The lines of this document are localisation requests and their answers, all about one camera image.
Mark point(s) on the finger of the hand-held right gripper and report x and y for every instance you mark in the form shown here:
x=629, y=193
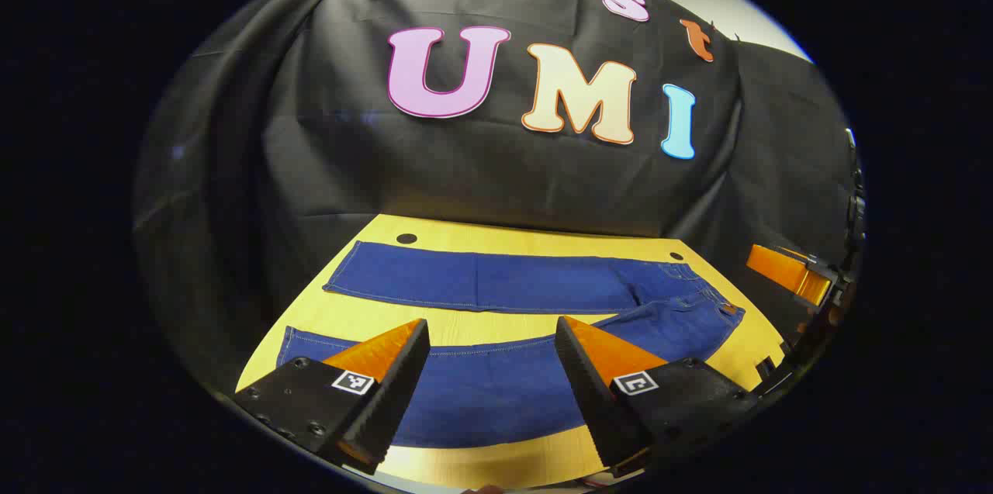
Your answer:
x=783, y=269

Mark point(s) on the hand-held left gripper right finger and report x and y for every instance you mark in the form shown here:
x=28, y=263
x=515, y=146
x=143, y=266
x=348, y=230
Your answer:
x=593, y=393

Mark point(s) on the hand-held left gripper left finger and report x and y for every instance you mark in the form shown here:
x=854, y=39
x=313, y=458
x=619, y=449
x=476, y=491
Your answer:
x=392, y=393

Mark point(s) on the blue denim jeans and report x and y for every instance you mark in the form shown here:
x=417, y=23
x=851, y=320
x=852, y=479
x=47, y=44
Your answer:
x=512, y=281

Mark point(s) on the black backdrop cloth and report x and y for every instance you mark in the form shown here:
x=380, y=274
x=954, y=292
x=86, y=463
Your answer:
x=481, y=168

